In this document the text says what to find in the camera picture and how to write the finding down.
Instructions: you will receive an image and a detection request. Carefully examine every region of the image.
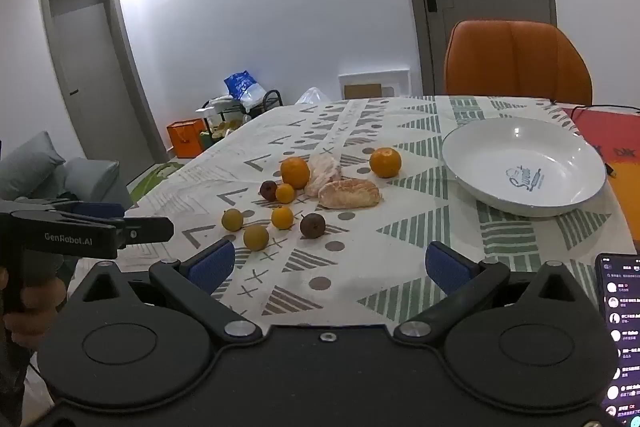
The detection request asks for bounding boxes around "white framed panel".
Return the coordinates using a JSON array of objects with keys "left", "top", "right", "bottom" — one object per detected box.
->
[{"left": 338, "top": 68, "right": 412, "bottom": 100}]

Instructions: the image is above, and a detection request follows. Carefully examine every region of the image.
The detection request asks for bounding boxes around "black metal rack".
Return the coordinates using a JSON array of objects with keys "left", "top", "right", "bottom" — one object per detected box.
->
[{"left": 196, "top": 90, "right": 284, "bottom": 138}]

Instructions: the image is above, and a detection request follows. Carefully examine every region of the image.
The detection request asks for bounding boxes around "white ceramic bowl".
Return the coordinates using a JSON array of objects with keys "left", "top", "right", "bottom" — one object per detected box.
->
[{"left": 441, "top": 117, "right": 607, "bottom": 218}]

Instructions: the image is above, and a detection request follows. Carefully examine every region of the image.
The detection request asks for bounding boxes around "grey sofa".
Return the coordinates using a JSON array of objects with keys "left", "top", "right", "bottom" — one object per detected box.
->
[{"left": 60, "top": 158, "right": 132, "bottom": 210}]

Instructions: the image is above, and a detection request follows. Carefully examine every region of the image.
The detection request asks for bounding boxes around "white plastic bag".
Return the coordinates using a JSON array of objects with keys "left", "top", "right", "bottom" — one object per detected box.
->
[{"left": 295, "top": 87, "right": 329, "bottom": 106}]

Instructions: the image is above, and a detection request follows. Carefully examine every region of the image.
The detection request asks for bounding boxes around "orange paper bag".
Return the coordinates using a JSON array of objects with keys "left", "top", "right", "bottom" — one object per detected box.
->
[{"left": 166, "top": 119, "right": 207, "bottom": 156}]

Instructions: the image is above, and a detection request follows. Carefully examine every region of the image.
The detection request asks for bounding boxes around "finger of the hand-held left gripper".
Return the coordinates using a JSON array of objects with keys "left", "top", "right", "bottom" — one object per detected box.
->
[
  {"left": 112, "top": 216, "right": 175, "bottom": 249},
  {"left": 60, "top": 201, "right": 126, "bottom": 220}
]

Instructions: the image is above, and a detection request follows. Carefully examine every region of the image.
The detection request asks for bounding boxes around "grey cushion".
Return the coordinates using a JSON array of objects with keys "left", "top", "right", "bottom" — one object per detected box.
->
[{"left": 0, "top": 131, "right": 66, "bottom": 202}]

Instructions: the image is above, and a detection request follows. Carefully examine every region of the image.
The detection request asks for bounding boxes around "orange leather chair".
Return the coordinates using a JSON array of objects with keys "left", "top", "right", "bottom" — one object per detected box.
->
[{"left": 444, "top": 20, "right": 594, "bottom": 106}]

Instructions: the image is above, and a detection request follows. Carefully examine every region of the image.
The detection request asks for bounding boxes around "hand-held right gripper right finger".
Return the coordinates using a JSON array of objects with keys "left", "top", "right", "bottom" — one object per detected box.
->
[{"left": 394, "top": 241, "right": 588, "bottom": 349}]

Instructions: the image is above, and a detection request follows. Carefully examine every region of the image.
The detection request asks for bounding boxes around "green floor mat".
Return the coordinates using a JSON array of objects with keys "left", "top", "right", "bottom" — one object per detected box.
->
[{"left": 127, "top": 162, "right": 187, "bottom": 206}]

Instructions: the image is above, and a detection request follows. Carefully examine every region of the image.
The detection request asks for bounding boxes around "small yellow-green fruit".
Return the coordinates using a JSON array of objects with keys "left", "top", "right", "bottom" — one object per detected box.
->
[
  {"left": 243, "top": 224, "right": 270, "bottom": 252},
  {"left": 221, "top": 208, "right": 245, "bottom": 232}
]

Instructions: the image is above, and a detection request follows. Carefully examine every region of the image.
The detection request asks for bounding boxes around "grey door with small handle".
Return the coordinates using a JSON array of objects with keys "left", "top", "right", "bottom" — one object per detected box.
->
[{"left": 38, "top": 0, "right": 169, "bottom": 182}]

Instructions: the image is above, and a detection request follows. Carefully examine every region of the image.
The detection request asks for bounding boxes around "red and orange mat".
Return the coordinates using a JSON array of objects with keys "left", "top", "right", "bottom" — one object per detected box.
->
[{"left": 556, "top": 104, "right": 640, "bottom": 244}]

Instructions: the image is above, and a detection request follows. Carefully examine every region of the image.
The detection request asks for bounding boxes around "blue plastic bag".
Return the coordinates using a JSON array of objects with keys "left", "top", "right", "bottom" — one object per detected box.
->
[{"left": 223, "top": 71, "right": 267, "bottom": 110}]

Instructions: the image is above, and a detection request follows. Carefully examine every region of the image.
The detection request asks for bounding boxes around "black smartphone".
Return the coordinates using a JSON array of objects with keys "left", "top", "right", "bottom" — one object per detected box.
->
[{"left": 594, "top": 253, "right": 640, "bottom": 427}]

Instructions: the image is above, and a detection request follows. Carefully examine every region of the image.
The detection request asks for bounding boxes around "large orange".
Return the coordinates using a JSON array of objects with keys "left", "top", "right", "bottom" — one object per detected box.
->
[
  {"left": 280, "top": 157, "right": 311, "bottom": 190},
  {"left": 369, "top": 147, "right": 402, "bottom": 179}
]

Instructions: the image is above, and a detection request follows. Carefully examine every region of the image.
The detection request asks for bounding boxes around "person's left hand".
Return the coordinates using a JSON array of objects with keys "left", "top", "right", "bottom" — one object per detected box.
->
[{"left": 0, "top": 266, "right": 68, "bottom": 352}]

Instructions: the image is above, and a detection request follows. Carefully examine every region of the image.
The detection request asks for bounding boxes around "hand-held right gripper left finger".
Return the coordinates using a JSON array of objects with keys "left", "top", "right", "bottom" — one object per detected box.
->
[{"left": 77, "top": 239, "right": 263, "bottom": 349}]

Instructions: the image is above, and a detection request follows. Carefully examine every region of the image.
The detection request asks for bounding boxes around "black cable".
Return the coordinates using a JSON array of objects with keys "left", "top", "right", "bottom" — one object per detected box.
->
[{"left": 546, "top": 99, "right": 640, "bottom": 120}]

